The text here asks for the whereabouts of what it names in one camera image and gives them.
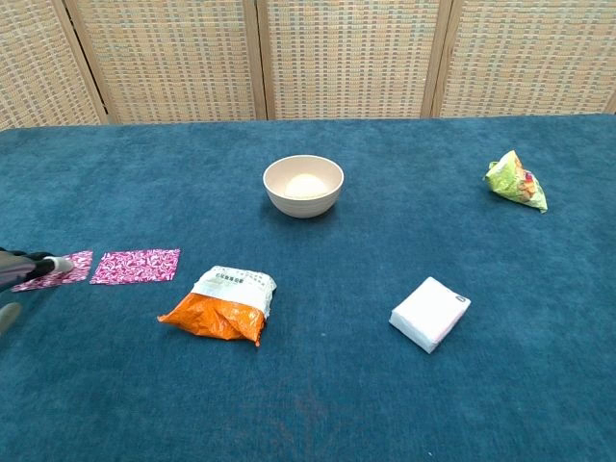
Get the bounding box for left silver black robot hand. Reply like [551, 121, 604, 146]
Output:
[0, 247, 75, 337]

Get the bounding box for orange white snack bag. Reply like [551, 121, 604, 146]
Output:
[157, 265, 278, 347]

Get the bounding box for beige round bowl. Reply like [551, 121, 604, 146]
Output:
[262, 154, 346, 219]

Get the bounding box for teal felt table mat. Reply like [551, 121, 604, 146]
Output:
[0, 114, 616, 462]

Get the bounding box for woven bamboo folding screen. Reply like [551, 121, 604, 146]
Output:
[0, 0, 616, 131]

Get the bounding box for white tissue pack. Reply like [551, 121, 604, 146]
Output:
[388, 276, 473, 355]

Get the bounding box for green snack bag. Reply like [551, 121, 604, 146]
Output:
[483, 149, 549, 214]

